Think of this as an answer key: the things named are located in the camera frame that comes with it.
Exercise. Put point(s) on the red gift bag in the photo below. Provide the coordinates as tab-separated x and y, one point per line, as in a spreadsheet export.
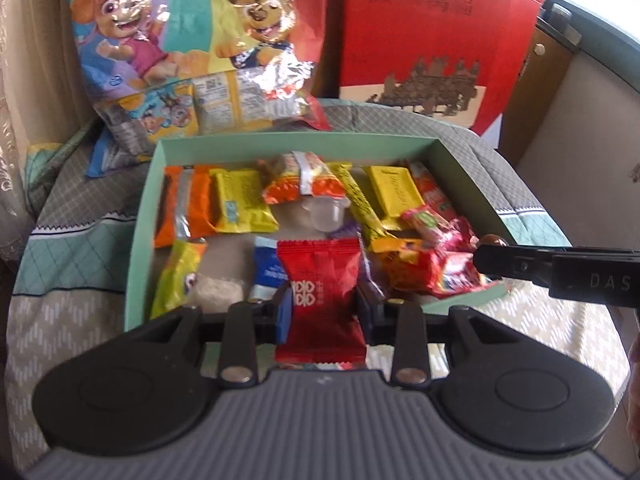
453	60

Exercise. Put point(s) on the yellow Winsun snack packet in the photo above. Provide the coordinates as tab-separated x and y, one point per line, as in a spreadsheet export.
396	193

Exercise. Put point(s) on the yellow orange snack packet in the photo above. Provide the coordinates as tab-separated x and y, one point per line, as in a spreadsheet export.
410	266

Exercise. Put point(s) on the orange white snack bag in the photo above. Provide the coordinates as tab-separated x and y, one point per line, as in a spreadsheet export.
295	175

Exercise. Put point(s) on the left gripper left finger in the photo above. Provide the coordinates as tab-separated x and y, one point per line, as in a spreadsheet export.
247	325

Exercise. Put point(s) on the blue cracker packet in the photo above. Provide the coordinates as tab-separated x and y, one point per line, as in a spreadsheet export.
269	274

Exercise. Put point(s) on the yellow snack packet blue label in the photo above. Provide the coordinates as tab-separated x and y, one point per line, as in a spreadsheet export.
241	205

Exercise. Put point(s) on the blue packet under bag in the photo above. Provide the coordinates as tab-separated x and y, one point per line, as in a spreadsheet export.
108	157

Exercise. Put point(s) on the narrow yellow snack bar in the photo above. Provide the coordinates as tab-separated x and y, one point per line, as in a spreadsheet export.
360	207

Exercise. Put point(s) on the white rice cake packet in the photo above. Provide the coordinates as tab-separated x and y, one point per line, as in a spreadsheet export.
211	295

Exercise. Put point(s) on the wooden cabinet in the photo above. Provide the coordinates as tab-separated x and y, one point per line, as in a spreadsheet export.
546	64

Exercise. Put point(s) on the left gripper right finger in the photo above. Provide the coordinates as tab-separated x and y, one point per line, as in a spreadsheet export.
400	324

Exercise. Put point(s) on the red square snack packet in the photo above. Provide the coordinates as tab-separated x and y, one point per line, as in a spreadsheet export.
323	275

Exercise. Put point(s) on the yellow green candy packet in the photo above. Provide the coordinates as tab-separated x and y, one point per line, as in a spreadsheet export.
182	264

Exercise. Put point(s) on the dark red foil packet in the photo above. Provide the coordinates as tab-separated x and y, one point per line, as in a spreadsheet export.
458	274

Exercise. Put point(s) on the clear jelly cup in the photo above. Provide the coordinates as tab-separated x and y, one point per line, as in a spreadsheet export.
326	213

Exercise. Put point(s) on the cartoon puppy snack bag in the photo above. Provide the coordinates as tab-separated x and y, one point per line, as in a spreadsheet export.
159	69

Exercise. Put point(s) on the beige embroidered curtain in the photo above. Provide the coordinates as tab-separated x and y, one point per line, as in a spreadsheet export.
43	105

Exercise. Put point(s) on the red yellow snack packet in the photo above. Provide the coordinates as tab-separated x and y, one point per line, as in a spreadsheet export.
430	222

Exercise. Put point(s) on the orange red snack pouch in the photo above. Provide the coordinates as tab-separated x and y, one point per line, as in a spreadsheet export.
430	191

